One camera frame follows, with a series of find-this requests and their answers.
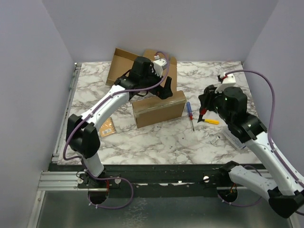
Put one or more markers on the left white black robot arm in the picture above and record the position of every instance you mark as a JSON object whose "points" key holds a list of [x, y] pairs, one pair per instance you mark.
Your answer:
{"points": [[82, 130]]}

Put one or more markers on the clear plastic screw box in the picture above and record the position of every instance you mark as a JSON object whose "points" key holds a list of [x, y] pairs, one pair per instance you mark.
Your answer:
{"points": [[234, 140]]}

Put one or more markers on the small silver metal piece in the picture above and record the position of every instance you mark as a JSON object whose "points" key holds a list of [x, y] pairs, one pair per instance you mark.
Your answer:
{"points": [[215, 139]]}

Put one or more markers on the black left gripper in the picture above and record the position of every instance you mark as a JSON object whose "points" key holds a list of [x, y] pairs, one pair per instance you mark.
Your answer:
{"points": [[159, 90]]}

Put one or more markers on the blue red screwdriver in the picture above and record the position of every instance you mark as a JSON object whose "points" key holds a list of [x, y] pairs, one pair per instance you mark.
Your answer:
{"points": [[190, 115]]}

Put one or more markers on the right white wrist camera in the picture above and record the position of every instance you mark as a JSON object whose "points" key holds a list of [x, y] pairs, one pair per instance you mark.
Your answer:
{"points": [[226, 80]]}

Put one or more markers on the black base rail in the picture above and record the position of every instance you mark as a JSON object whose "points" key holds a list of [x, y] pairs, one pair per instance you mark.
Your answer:
{"points": [[145, 181]]}

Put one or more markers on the red black utility knife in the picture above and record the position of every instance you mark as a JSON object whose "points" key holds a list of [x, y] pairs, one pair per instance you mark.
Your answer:
{"points": [[202, 111]]}

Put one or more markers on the brown cardboard express box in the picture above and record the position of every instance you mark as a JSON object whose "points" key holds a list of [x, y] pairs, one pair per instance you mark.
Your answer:
{"points": [[123, 61]]}

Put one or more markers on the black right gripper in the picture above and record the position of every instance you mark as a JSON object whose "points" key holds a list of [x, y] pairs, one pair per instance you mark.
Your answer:
{"points": [[206, 100]]}

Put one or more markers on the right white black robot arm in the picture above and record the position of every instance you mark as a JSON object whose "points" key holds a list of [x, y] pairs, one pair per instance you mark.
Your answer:
{"points": [[285, 191]]}

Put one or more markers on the aluminium extrusion frame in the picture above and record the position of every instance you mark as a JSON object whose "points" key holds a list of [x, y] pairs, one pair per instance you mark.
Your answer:
{"points": [[163, 160]]}

